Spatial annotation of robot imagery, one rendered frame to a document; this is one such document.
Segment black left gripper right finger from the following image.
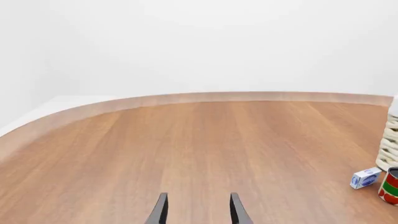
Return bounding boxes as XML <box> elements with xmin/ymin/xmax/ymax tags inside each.
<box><xmin>229</xmin><ymin>192</ymin><xmax>253</xmax><ymax>224</ymax></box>

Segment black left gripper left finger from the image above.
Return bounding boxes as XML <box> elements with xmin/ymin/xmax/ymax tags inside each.
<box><xmin>146</xmin><ymin>192</ymin><xmax>169</xmax><ymax>224</ymax></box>

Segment white blue cream cheese box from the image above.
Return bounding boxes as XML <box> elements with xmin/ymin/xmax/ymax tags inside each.
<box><xmin>349</xmin><ymin>166</ymin><xmax>382</xmax><ymax>190</ymax></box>

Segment red green tomato tin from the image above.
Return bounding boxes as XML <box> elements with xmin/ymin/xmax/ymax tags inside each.
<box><xmin>377</xmin><ymin>166</ymin><xmax>398</xmax><ymax>207</ymax></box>

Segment white woven rope basket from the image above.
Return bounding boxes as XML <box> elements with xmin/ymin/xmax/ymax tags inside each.
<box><xmin>375</xmin><ymin>95</ymin><xmax>398</xmax><ymax>172</ymax></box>

